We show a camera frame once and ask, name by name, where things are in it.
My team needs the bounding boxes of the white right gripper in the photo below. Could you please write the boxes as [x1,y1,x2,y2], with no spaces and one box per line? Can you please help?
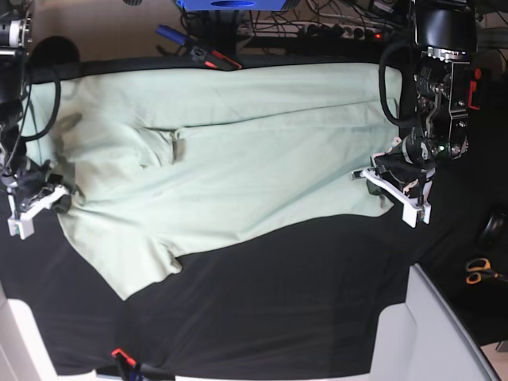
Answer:
[6,174,72,240]

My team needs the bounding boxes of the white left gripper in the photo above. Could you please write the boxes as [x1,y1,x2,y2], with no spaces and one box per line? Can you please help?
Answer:
[350,154,433,228]

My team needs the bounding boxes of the light green T-shirt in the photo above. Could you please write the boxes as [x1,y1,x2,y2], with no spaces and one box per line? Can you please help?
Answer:
[27,63,398,299]

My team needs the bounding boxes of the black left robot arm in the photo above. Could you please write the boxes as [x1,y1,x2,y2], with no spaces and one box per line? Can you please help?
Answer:
[352,1,477,227]

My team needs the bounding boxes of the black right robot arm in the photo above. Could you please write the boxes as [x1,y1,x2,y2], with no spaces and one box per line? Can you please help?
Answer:
[1,1,71,240]

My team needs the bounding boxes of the black round object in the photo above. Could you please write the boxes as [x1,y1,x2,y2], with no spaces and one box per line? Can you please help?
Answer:
[476,204,507,249]

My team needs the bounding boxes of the black table cloth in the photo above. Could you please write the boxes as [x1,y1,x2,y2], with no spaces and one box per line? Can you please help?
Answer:
[0,55,508,377]

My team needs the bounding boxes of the red black clamp right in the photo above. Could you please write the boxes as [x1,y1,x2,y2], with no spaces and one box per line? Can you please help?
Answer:
[467,67,491,111]

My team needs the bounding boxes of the red black clamp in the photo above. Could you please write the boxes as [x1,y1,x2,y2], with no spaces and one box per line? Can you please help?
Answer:
[467,67,491,111]
[190,46,242,71]

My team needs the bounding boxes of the white box left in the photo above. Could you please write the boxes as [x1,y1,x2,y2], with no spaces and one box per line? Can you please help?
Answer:
[1,287,57,381]

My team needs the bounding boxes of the white box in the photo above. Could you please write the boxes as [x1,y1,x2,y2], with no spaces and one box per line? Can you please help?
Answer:
[369,264,499,381]
[1,287,57,381]

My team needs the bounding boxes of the white box right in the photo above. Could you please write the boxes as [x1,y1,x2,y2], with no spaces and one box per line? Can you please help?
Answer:
[369,264,499,381]

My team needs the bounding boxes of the red clamp bottom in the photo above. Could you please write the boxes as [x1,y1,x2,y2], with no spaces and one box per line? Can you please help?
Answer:
[111,348,137,368]

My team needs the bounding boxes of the blue clamp bottom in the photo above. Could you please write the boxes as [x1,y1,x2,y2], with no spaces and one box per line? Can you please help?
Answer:
[117,364,175,381]

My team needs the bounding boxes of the red black clamp top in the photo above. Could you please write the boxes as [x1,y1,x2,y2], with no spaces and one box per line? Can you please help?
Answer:
[190,46,242,71]

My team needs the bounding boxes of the blue stand base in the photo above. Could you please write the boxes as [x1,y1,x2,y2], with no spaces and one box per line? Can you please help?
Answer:
[176,0,300,11]

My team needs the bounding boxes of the orange handled scissors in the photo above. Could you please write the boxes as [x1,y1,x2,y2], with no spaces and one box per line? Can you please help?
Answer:
[465,257,507,285]

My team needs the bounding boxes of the blue handled tool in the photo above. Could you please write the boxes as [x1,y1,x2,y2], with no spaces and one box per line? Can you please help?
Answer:
[156,25,187,46]

